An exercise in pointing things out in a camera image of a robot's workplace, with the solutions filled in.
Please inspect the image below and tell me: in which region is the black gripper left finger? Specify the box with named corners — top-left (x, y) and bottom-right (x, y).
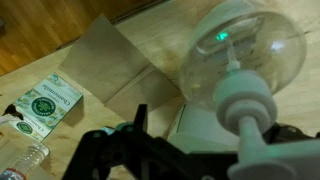
top-left (62, 103), bottom-right (201, 180)

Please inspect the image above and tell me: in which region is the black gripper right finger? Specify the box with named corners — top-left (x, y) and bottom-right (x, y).
top-left (264, 122), bottom-right (320, 145)

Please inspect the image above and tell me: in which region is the clear pump sanitizer bottle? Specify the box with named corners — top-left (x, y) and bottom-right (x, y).
top-left (178, 0), bottom-right (320, 180)

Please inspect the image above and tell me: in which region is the chamomile tea box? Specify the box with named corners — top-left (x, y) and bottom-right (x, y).
top-left (8, 73), bottom-right (84, 143)

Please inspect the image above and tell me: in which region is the clear plastic water bottle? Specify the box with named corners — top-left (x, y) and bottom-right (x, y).
top-left (0, 141), bottom-right (50, 180)

